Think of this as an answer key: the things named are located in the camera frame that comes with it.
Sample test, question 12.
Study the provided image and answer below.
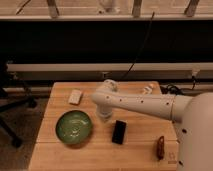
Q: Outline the green ceramic bowl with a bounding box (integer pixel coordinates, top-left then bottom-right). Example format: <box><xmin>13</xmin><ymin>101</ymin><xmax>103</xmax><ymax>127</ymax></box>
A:
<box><xmin>55</xmin><ymin>110</ymin><xmax>93</xmax><ymax>145</ymax></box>

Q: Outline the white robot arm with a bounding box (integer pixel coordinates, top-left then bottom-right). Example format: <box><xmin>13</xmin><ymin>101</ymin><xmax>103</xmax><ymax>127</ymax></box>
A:
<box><xmin>91</xmin><ymin>79</ymin><xmax>213</xmax><ymax>171</ymax></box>

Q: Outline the black smartphone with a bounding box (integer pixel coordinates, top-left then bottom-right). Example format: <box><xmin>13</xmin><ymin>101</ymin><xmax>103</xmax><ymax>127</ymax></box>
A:
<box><xmin>112</xmin><ymin>120</ymin><xmax>126</xmax><ymax>144</ymax></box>

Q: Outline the white tube with orange cap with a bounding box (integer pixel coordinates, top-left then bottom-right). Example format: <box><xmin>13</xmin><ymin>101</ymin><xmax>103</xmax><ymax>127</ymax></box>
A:
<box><xmin>143</xmin><ymin>84</ymin><xmax>154</xmax><ymax>94</ymax></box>

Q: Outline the red-brown pocket knife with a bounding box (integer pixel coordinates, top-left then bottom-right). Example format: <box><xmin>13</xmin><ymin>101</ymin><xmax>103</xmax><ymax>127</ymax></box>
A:
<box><xmin>157</xmin><ymin>136</ymin><xmax>165</xmax><ymax>160</ymax></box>

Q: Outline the black office chair base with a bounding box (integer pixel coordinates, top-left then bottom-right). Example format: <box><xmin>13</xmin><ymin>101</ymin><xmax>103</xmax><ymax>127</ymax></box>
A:
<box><xmin>0</xmin><ymin>61</ymin><xmax>38</xmax><ymax>149</ymax></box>

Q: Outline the black hanging cable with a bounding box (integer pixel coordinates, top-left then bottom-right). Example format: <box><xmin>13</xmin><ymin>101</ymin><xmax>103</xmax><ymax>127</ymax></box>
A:
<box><xmin>119</xmin><ymin>11</ymin><xmax>156</xmax><ymax>82</ymax></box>

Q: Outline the black robot cable on floor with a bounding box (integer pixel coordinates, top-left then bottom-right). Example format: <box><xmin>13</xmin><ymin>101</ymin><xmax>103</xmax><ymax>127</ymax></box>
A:
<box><xmin>161</xmin><ymin>76</ymin><xmax>198</xmax><ymax>96</ymax></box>

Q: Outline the white baseboard heater rail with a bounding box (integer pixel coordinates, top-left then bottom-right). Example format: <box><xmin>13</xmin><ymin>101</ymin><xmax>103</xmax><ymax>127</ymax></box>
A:
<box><xmin>8</xmin><ymin>63</ymin><xmax>213</xmax><ymax>80</ymax></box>

